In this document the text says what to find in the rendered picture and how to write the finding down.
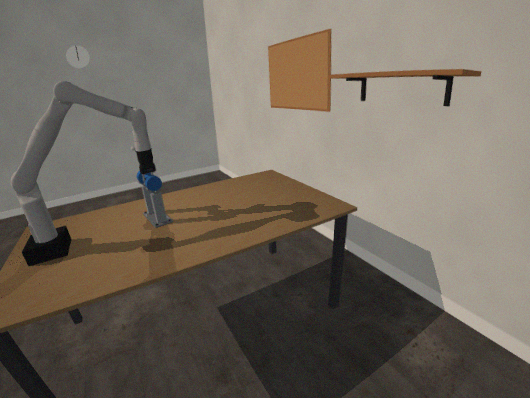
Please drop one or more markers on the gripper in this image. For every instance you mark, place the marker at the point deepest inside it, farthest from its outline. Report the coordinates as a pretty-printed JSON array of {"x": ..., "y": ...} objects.
[{"x": 145, "y": 157}]

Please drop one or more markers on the grey bolted metal cradle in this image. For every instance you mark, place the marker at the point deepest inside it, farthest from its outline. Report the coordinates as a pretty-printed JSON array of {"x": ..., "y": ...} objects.
[{"x": 155, "y": 199}]

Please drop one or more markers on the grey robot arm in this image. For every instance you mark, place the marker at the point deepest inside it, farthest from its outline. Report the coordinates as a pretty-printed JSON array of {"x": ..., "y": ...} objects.
[{"x": 41, "y": 141}]

